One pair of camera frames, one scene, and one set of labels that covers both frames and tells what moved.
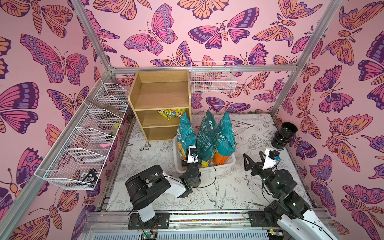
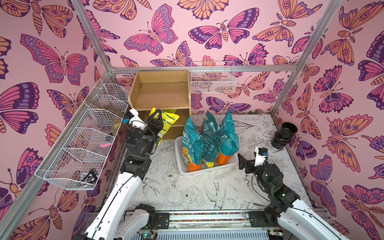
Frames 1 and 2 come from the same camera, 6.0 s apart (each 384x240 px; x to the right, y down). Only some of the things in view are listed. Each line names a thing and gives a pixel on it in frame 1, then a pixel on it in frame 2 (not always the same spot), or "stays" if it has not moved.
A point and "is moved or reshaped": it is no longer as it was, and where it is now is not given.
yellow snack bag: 171,113 is moved or reshaped
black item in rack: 92,172 stays
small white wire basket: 213,77 stays
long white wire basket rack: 78,157 stays
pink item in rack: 105,145 stays
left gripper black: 197,165 → 156,126
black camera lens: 286,130 stays
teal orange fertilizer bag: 186,136 is moved or reshaped
